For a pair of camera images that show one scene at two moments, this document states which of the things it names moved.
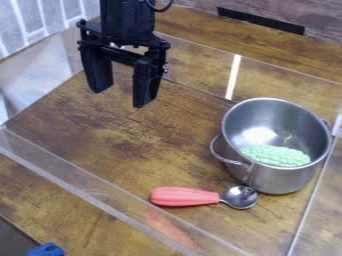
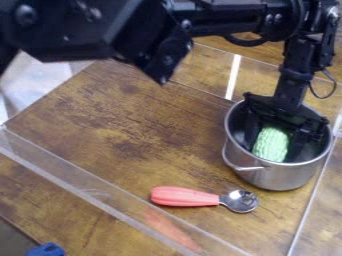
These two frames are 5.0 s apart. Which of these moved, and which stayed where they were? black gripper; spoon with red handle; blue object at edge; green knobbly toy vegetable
Moved: black gripper; green knobbly toy vegetable
Stayed: spoon with red handle; blue object at edge
